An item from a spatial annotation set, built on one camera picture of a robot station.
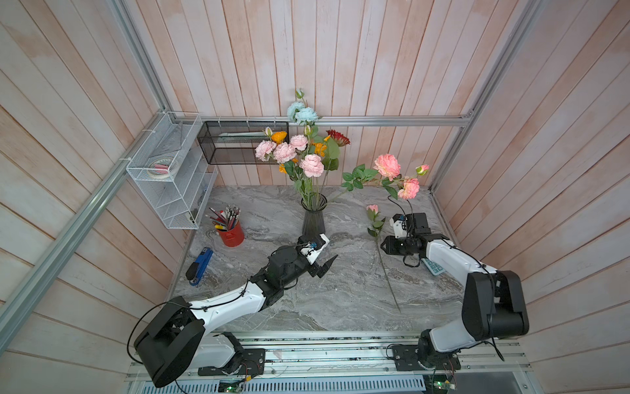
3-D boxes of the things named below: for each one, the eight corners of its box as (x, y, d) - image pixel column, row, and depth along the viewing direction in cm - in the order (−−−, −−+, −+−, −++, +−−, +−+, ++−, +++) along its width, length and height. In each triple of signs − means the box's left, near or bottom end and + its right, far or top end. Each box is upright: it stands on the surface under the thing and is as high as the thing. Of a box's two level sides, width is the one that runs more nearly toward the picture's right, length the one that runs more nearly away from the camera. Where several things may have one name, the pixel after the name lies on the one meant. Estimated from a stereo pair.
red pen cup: (218, 247, 102) (203, 222, 88) (222, 231, 107) (209, 205, 93) (245, 247, 102) (234, 222, 88) (248, 231, 107) (238, 205, 93)
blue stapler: (186, 284, 92) (181, 279, 88) (205, 251, 101) (202, 245, 97) (197, 286, 91) (192, 281, 87) (215, 253, 100) (211, 247, 97)
